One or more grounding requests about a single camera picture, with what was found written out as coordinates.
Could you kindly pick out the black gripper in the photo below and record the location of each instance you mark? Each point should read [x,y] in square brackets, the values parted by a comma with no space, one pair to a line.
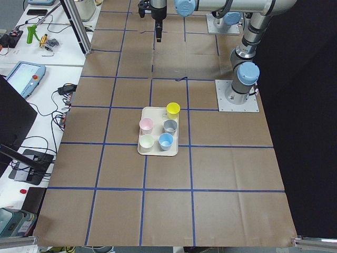
[158,15]

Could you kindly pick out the yellow plastic cup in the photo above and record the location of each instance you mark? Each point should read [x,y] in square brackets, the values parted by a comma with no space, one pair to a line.
[173,110]

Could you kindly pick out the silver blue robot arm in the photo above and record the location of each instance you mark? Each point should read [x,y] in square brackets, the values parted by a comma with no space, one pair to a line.
[222,16]
[245,72]

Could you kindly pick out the pink plastic cup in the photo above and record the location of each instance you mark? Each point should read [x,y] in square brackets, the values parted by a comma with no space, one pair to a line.
[146,126]

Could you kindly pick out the grey plastic cup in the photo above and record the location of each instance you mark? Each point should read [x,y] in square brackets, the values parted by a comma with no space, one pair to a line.
[170,126]

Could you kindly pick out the light blue plastic cup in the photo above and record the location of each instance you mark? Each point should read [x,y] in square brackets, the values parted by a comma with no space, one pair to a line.
[165,141]

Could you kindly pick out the pale green plastic cup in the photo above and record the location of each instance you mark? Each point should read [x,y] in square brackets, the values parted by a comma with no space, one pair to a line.
[146,143]

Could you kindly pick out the white appliance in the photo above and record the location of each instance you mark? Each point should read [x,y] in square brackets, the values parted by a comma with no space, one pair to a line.
[86,9]

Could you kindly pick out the cream plastic tray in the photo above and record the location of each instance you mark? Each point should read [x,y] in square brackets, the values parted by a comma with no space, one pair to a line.
[158,135]

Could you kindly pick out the black power adapter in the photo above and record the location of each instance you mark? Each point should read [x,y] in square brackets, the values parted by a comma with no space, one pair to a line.
[66,89]

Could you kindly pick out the black smartphone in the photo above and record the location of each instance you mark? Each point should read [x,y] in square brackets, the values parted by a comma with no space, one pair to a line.
[37,12]

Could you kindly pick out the blue teach pendant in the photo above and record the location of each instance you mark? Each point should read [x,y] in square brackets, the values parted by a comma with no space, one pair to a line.
[25,77]

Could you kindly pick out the black monitor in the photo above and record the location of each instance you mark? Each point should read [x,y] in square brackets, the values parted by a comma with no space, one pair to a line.
[17,116]

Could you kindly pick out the black monitor stand base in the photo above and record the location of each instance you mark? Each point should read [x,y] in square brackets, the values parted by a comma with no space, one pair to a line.
[30,167]

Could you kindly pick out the aluminium frame post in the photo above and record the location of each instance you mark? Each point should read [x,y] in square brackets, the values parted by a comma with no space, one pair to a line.
[76,23]

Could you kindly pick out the green plastic handle tool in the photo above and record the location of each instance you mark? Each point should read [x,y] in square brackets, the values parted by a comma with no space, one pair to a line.
[31,33]

